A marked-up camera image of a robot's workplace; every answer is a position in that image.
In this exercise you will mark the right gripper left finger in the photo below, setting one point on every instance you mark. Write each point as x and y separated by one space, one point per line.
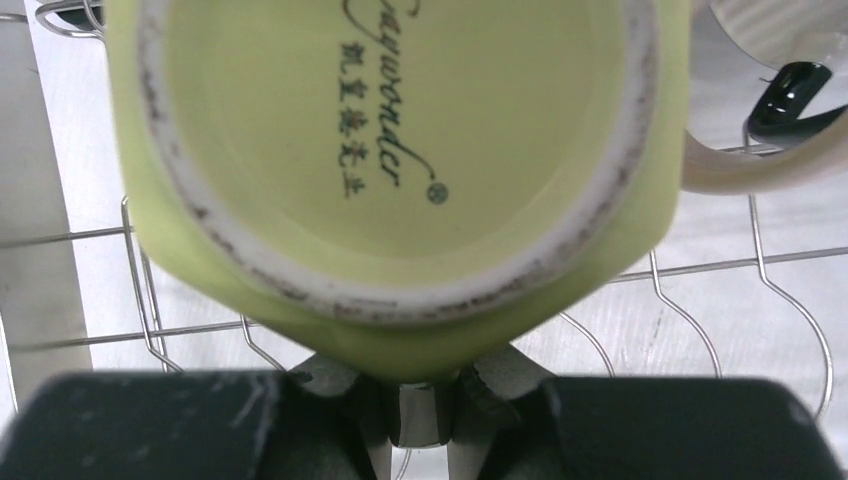
319 420

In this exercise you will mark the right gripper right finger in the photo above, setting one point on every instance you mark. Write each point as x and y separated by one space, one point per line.
514 419

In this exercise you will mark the pale yellow mug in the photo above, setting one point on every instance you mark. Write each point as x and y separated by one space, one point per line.
402 186

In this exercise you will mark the white ribbed mug black handle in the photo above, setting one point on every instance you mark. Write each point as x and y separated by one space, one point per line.
728 83

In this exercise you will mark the steel two-tier dish rack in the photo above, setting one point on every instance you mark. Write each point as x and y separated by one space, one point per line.
404 188

